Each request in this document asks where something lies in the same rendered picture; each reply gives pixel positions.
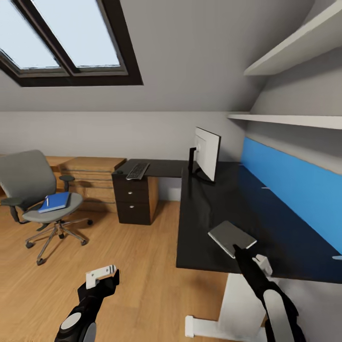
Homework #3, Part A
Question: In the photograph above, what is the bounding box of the keyboard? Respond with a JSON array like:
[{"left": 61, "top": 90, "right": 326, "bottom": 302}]
[{"left": 126, "top": 163, "right": 149, "bottom": 179}]

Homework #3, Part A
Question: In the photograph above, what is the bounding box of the monitor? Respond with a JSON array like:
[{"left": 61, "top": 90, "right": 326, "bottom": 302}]
[{"left": 188, "top": 127, "right": 221, "bottom": 184}]

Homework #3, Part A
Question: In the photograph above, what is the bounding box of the notebook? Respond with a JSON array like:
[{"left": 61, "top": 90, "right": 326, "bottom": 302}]
[{"left": 208, "top": 220, "right": 256, "bottom": 258}]

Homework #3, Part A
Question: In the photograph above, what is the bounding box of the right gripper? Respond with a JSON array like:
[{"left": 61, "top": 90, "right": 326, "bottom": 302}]
[{"left": 233, "top": 244, "right": 263, "bottom": 282}]

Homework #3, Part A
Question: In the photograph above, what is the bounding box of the folder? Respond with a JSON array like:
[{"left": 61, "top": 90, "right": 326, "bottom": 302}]
[{"left": 38, "top": 191, "right": 70, "bottom": 213}]

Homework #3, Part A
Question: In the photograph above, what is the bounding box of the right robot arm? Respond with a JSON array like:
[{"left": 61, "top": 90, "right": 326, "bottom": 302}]
[{"left": 233, "top": 244, "right": 306, "bottom": 342}]

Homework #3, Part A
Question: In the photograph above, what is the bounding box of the swivel chair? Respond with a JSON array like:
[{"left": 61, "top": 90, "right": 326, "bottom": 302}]
[{"left": 0, "top": 150, "right": 93, "bottom": 266}]

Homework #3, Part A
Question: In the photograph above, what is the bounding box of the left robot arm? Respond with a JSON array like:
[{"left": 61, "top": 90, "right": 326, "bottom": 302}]
[{"left": 54, "top": 265, "right": 119, "bottom": 342}]

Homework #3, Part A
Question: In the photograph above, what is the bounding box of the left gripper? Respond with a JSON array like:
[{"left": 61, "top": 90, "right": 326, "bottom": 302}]
[{"left": 77, "top": 269, "right": 119, "bottom": 307}]

